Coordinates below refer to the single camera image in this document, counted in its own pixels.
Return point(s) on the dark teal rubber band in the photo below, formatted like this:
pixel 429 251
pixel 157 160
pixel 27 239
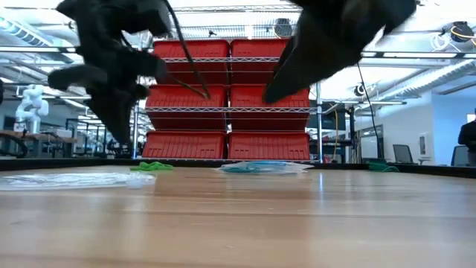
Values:
pixel 241 169

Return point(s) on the person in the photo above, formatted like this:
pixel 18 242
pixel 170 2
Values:
pixel 468 137

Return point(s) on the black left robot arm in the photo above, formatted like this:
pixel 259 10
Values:
pixel 111 18

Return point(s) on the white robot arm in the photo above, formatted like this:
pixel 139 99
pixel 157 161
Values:
pixel 31 108

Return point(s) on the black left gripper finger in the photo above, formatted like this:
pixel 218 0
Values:
pixel 124 111
pixel 104 108

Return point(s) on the green and black spool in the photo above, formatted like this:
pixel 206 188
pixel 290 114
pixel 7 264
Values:
pixel 383 167

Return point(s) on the dark office chair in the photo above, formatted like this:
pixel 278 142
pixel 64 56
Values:
pixel 459 156
pixel 403 153

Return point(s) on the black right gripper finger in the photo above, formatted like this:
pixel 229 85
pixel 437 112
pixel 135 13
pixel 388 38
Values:
pixel 288 80

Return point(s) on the clear plastic zip bag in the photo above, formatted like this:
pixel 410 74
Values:
pixel 74 180
pixel 297 165
pixel 267 171

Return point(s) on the red plastic bin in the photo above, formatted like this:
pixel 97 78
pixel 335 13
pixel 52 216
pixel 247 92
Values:
pixel 267 146
pixel 253 52
pixel 178 100
pixel 186 145
pixel 215 48
pixel 282 115

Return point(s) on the wooden workbench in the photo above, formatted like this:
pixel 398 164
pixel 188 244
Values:
pixel 37 138

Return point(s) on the white wall dispenser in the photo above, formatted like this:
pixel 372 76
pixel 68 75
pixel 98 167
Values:
pixel 422 145

